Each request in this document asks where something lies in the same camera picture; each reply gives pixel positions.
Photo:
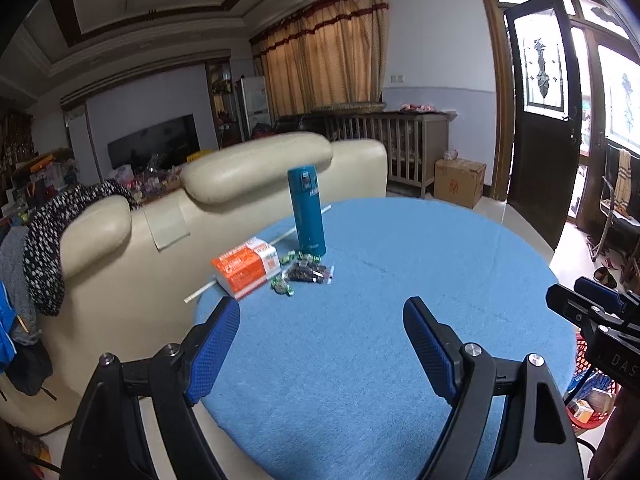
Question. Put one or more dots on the dark slipper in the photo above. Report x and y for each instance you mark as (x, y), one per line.
(614, 280)
(601, 275)

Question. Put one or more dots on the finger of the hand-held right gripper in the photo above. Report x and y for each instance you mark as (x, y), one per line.
(600, 294)
(570, 302)

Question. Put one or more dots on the tan curtain with red trim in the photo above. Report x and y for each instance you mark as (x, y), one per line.
(325, 60)

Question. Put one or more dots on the pile of colourful packets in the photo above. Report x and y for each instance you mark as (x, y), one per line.
(160, 177)

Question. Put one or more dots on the person's right forearm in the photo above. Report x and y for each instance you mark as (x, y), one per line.
(622, 435)

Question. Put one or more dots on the paper sheet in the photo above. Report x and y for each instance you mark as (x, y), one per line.
(167, 227)

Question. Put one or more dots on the dark door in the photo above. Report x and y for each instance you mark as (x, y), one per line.
(542, 170)

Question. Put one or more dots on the long white stick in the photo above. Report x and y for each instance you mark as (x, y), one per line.
(280, 234)

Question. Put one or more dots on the wooden slatted crib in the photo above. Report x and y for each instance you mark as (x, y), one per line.
(415, 150)

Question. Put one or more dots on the woven tray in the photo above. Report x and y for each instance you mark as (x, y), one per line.
(350, 107)

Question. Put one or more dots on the pink items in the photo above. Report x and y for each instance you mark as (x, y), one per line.
(417, 107)

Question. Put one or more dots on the small clear container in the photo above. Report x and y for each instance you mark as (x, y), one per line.
(451, 154)

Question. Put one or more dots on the white refrigerator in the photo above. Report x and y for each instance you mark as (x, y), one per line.
(254, 105)

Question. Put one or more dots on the small cardboard box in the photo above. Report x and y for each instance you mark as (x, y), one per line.
(460, 182)

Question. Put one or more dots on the cream leather sofa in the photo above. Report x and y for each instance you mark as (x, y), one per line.
(150, 270)

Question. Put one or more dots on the teal thermos bottle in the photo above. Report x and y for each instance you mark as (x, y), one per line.
(306, 215)

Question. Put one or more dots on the dark bag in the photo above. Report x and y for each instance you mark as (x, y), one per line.
(30, 370)

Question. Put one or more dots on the blue jacket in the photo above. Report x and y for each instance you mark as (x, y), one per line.
(6, 330)

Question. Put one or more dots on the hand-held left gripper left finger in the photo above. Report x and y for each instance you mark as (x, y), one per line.
(212, 350)

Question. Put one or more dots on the red plastic mesh basket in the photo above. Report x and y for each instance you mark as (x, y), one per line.
(582, 355)

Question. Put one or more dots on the pile of green wrapped candies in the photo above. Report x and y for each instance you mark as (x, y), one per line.
(282, 285)

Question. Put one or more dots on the dark display cabinet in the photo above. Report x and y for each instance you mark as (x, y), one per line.
(222, 105)

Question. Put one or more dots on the black white spotted cloth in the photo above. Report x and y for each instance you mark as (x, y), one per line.
(42, 260)

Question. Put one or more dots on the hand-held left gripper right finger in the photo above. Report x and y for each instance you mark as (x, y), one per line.
(430, 350)

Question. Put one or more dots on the black flat television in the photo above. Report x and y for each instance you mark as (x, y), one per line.
(155, 140)

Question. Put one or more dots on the black metal chair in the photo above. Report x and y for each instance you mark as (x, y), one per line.
(612, 210)

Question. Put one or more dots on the orange and white carton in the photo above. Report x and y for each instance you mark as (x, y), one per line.
(242, 270)

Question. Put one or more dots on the clear packet of dark snacks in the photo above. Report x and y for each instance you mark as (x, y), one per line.
(305, 273)

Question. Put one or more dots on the blue terry table cloth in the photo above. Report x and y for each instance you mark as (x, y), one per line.
(375, 270)

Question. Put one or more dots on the large white orange box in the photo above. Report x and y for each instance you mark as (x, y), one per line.
(582, 411)

